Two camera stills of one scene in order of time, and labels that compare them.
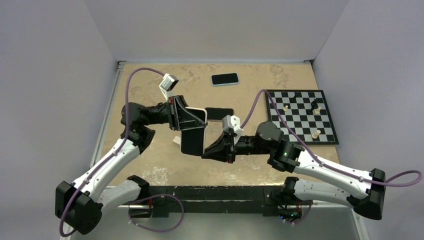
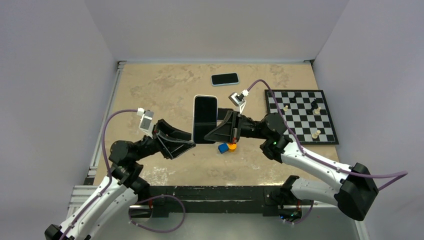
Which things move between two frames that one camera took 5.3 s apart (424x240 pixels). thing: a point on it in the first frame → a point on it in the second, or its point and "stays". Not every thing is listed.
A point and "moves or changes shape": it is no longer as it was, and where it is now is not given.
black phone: (192, 142) moves or changes shape
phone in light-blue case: (225, 79) stays
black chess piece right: (314, 104) stays
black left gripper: (182, 118) → (171, 148)
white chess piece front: (315, 135) stays
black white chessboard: (307, 113) stays
